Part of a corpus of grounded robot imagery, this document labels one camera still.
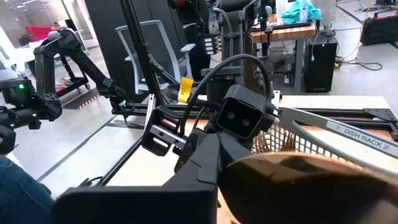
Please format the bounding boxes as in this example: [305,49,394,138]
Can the yellow cable tag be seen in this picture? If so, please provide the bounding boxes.
[177,77,195,104]

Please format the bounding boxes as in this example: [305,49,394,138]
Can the black cart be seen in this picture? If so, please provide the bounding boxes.
[26,54,91,98]

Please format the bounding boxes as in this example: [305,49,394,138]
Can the black equipment case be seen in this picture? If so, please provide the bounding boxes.
[359,11,398,47]

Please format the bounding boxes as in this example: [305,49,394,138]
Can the silver metal bracket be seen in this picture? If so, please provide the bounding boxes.
[143,93,157,128]

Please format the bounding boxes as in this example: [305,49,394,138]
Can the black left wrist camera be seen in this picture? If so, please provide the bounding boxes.
[215,83,277,140]

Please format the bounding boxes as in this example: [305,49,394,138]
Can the grey mesh cutlery basket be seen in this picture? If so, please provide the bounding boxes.
[251,106,398,179]

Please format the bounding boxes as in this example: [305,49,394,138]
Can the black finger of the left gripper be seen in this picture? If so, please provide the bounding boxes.
[173,129,213,174]

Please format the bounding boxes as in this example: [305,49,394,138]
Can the grey office chair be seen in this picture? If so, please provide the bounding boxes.
[114,19,197,95]

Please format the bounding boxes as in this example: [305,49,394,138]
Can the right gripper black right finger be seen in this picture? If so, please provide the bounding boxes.
[219,133,253,175]

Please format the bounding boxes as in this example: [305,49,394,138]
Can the black computer tower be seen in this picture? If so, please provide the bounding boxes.
[303,36,339,93]

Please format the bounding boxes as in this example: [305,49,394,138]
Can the black frame strut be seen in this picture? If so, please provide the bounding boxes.
[119,0,167,108]

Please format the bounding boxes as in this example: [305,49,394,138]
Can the black floor cable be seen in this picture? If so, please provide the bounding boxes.
[335,57,384,72]

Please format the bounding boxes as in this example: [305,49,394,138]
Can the teal bag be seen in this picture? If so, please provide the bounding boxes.
[280,0,323,26]

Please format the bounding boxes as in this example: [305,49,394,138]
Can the black button box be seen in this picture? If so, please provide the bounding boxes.
[201,33,224,57]

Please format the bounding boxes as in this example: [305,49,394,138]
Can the person's leg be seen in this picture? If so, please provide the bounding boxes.
[0,154,56,224]

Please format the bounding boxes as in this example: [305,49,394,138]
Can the red object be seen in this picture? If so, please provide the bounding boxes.
[24,24,62,43]

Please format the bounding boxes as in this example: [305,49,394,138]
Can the black looped camera cable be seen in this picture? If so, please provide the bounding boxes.
[179,53,273,135]

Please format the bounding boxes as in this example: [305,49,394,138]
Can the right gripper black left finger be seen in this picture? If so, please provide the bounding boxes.
[52,133,221,224]

